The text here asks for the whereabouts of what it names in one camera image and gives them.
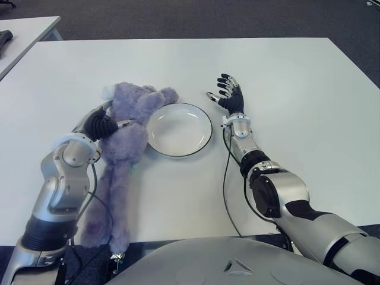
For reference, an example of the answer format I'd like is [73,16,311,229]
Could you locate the grey robot torso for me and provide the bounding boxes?
[105,236,365,285]

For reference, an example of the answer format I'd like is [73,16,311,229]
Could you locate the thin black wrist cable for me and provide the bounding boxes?
[221,124,243,238]

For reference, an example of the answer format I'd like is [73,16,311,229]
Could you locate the purple plush doll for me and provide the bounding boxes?
[80,83,181,253]

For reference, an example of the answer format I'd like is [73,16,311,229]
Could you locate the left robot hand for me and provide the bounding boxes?
[71,100,137,143]

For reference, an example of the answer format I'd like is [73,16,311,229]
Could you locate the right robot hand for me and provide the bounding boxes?
[204,72,246,115]

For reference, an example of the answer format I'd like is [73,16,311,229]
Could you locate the metal table clamp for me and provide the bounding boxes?
[110,251,126,270]

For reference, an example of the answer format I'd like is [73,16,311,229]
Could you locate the white plate black rim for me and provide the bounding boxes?
[146,102,213,158]

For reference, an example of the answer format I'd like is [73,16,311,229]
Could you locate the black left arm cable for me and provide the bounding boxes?
[67,161,116,285]

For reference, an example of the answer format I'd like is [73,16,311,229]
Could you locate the black object on side table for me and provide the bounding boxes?
[0,29,14,58]

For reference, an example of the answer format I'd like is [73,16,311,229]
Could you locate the white side table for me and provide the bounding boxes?
[0,15,62,81]

